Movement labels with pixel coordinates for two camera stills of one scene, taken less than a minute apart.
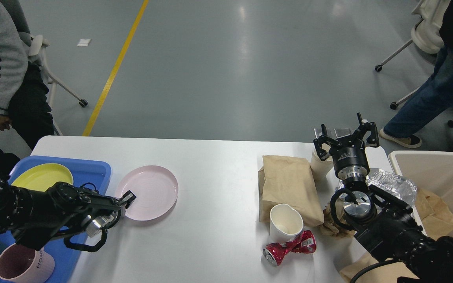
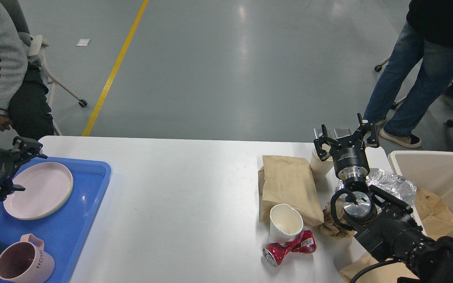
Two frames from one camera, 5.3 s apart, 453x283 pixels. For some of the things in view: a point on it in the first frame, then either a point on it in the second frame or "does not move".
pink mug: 19,264 does not move
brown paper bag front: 387,272 does not move
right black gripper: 351,163 does not move
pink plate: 155,187 → 46,184
